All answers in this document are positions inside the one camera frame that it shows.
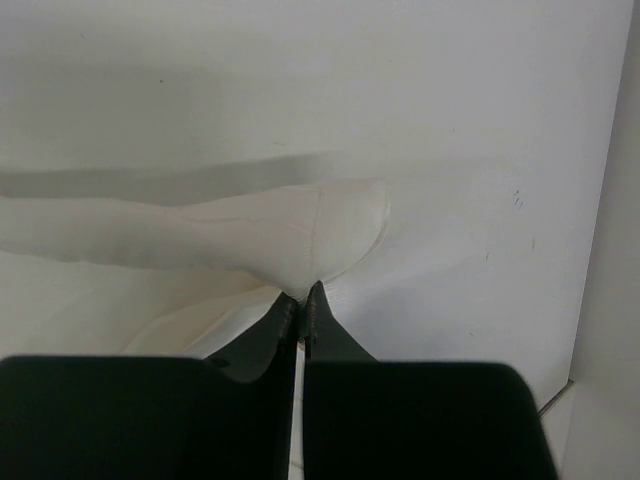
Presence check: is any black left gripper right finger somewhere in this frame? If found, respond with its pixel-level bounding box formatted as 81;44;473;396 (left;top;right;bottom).
302;283;558;479

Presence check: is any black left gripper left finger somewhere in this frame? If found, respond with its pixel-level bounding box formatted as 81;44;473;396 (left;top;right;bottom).
1;296;297;479

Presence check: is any white pleated skirt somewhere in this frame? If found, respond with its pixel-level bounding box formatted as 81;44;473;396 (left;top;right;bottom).
1;179;389;356

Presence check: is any aluminium table edge rail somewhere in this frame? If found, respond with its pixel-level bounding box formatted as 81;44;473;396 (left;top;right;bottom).
538;378;575;417

